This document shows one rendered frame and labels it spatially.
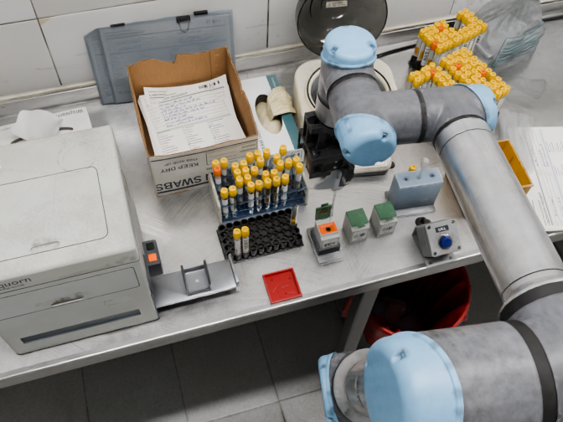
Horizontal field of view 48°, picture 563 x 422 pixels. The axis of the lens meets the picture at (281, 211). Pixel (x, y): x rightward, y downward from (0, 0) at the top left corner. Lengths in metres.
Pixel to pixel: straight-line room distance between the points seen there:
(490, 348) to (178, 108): 1.08
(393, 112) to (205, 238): 0.66
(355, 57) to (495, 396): 0.48
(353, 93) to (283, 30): 0.81
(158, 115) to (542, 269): 1.03
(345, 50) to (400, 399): 0.48
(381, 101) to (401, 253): 0.61
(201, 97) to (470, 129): 0.85
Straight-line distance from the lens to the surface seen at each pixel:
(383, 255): 1.39
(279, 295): 1.31
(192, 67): 1.56
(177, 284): 1.29
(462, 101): 0.88
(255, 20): 1.60
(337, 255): 1.35
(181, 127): 1.49
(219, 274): 1.29
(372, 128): 0.82
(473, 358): 0.61
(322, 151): 1.04
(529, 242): 0.73
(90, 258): 1.05
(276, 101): 1.49
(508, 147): 1.53
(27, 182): 1.16
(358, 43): 0.90
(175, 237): 1.39
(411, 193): 1.40
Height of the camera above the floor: 2.07
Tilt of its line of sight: 57 degrees down
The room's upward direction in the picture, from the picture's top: 4 degrees clockwise
